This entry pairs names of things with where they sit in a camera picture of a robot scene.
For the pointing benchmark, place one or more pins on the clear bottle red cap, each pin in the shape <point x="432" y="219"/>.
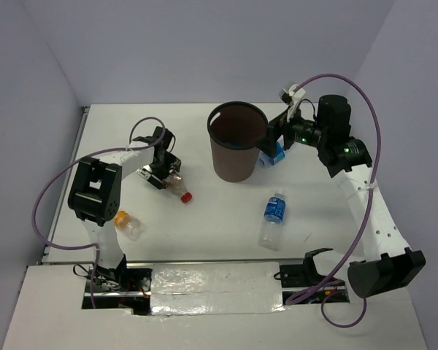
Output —
<point x="175" y="184"/>

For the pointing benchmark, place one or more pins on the brown bin black rim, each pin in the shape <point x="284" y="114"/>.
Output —
<point x="234" y="129"/>

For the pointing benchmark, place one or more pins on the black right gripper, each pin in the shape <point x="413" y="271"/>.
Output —
<point x="274" y="129"/>

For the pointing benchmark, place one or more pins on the clear bottle orange label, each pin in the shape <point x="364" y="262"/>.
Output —
<point x="130" y="226"/>

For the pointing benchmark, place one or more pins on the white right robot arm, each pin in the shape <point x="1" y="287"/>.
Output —
<point x="389" y="262"/>

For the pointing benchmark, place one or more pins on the blue cap bottle behind bin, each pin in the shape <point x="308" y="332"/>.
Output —
<point x="264" y="161"/>

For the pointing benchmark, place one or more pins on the silver foil sheet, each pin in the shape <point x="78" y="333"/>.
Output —
<point x="215" y="289"/>

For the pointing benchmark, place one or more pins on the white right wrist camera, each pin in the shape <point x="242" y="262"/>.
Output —
<point x="292" y="95"/>

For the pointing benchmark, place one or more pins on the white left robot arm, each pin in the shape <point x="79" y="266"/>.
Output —
<point x="96" y="191"/>

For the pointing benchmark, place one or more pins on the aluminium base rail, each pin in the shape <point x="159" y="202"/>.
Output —
<point x="135" y="295"/>

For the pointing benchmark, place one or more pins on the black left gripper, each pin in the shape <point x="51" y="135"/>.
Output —
<point x="172" y="163"/>

